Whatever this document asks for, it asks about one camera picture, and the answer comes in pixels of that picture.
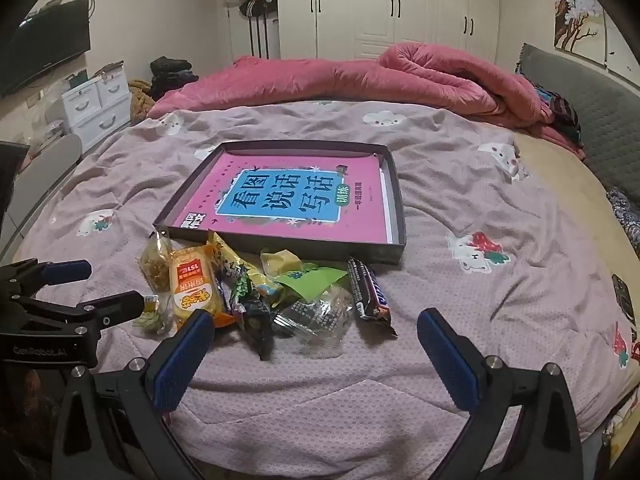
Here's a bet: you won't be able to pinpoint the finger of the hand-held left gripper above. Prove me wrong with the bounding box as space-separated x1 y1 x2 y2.
20 290 146 335
0 258 93 302

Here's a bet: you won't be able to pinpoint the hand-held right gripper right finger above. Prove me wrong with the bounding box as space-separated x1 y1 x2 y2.
416 307 586 480

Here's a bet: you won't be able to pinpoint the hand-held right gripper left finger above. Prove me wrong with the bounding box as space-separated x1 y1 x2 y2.
52 308 216 480

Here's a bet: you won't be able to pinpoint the small square pastry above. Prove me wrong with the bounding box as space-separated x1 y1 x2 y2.
132 292 173 336

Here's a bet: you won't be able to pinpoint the clear packet of nut brittle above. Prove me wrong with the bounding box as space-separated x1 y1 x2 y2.
139 230 175 293

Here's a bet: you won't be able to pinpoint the orange biscuit packet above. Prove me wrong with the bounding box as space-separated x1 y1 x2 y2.
169 247 236 331

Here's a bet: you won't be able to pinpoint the dark green pea packet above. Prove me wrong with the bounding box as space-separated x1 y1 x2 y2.
227 267 276 361

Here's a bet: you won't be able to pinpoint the dark chocolate bar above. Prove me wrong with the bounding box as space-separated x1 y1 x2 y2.
347 257 398 338

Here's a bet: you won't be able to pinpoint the long yellow snack bar packet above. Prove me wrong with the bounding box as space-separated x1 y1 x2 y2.
206 230 283 306

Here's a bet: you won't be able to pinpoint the pale yellow snack packet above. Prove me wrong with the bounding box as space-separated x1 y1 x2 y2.
260 248 303 281

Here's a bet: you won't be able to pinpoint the blue cookie packet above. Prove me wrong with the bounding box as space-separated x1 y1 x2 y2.
272 287 356 351

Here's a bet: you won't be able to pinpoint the light green snack packet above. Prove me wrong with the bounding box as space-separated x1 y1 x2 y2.
275 266 348 306

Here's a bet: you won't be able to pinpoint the dark shallow box tray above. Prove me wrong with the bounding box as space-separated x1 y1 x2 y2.
152 140 407 266

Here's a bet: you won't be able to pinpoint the printed lilac bedsheet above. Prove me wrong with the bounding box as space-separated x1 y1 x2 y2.
0 100 640 480

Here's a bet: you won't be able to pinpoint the white drawer unit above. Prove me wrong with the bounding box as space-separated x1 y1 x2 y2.
47 72 133 153

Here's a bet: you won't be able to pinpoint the tan knitted throw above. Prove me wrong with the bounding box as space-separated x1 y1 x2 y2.
127 79 156 123

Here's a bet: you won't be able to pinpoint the pink and blue book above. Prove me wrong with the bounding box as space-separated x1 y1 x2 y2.
171 152 396 246

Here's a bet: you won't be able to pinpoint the beige bed sheet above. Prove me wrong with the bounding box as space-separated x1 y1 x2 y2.
515 130 640 311

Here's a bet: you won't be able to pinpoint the dark clothes pile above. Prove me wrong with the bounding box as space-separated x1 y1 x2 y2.
149 56 200 101

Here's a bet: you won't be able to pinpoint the dark floral cloth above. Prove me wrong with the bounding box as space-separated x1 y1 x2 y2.
607 187 640 256

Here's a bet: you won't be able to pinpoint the black flat television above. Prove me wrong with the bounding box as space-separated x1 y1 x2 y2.
0 0 92 98

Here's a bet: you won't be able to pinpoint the striped folded clothes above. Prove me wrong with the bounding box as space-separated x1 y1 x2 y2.
532 87 583 146

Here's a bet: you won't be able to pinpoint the grey padded headboard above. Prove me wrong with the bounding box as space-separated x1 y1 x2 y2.
515 42 640 181

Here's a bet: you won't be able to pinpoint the pink quilt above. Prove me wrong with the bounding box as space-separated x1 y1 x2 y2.
150 42 586 161

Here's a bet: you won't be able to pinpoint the white wardrobe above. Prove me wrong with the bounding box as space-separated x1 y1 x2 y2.
272 0 501 63

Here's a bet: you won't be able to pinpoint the blossom tree wall painting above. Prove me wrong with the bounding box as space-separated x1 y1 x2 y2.
550 0 608 53

